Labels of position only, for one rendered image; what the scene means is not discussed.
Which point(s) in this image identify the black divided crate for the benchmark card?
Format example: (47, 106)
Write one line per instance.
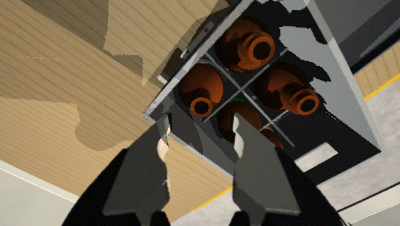
(342, 118)

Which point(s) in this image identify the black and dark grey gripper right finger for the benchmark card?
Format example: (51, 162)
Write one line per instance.
(270, 186)

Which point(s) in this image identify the brown glass bottle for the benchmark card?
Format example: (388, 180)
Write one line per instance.
(284, 86)
(271, 136)
(241, 105)
(202, 88)

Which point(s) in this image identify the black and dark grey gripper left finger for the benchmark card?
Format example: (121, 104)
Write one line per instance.
(131, 187)

